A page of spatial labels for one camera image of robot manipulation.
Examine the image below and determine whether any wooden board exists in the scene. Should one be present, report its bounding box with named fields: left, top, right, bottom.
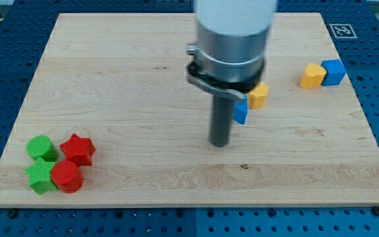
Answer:
left=0, top=13, right=379, bottom=209

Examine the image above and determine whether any red star block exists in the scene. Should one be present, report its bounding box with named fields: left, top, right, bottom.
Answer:
left=59, top=134, right=96, bottom=167

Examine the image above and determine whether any yellow pentagon block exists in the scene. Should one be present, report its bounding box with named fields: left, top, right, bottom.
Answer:
left=247, top=82, right=269, bottom=109

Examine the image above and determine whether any yellow heart block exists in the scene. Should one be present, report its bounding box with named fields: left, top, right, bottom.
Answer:
left=299, top=63, right=327, bottom=89

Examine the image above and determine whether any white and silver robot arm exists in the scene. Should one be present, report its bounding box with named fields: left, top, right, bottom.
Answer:
left=186, top=0, right=278, bottom=147

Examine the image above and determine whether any white fiducial marker tag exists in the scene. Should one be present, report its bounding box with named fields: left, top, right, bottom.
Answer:
left=329, top=23, right=357, bottom=39

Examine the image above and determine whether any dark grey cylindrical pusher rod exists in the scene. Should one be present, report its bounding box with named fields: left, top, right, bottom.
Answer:
left=209, top=95, right=235, bottom=147

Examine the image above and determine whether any green cylinder block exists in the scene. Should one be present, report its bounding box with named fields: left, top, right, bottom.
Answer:
left=26, top=136, right=59, bottom=162

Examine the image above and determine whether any green star block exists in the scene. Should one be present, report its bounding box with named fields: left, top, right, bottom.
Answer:
left=24, top=157, right=58, bottom=195

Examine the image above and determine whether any red cylinder block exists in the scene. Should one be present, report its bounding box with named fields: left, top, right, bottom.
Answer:
left=51, top=161, right=84, bottom=194

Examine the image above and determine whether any blue angular block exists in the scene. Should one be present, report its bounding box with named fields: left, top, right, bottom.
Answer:
left=233, top=97, right=248, bottom=124

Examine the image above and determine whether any blue cube block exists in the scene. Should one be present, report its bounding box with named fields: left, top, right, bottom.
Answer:
left=321, top=59, right=346, bottom=86

